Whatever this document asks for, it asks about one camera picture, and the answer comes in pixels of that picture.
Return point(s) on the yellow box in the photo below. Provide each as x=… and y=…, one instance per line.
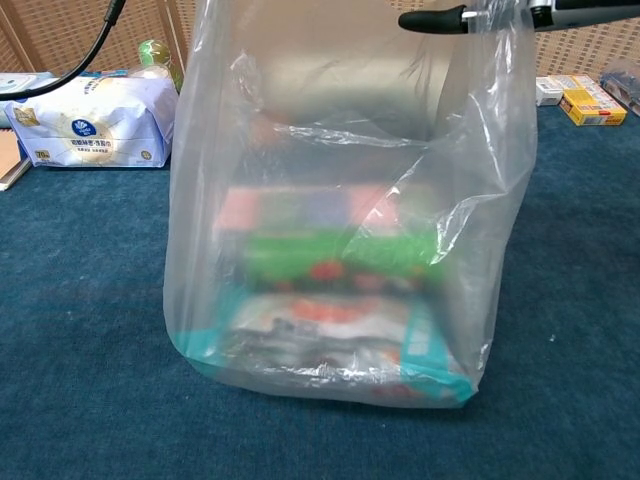
x=592, y=107

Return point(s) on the green box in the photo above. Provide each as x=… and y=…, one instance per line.
x=310, y=255

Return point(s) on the white blue tissue pack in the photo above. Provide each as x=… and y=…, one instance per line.
x=95, y=130

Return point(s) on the green plastic bottle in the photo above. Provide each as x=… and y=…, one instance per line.
x=155, y=52

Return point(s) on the transparent plastic shopping bag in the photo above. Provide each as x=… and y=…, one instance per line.
x=250, y=150

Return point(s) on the wooden rattan folding screen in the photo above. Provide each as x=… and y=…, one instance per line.
x=50, y=35

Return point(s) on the blue cookie box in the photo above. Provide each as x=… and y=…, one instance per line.
x=105, y=74

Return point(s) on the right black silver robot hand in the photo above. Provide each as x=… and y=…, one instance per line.
x=435, y=20

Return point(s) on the teal carpet table cover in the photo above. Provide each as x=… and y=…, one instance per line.
x=75, y=325

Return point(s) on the brown spiral notebook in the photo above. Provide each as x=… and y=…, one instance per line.
x=10, y=155

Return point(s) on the teal edged snack pack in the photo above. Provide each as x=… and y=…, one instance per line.
x=425, y=350

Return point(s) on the small white box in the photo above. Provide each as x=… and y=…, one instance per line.
x=550, y=92

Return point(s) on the purple pink tissue packets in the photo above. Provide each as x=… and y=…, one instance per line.
x=330, y=207

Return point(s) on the light blue wet wipes pack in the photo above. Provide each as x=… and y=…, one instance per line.
x=12, y=85

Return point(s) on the pink tissue packet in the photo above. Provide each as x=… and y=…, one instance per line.
x=240, y=210

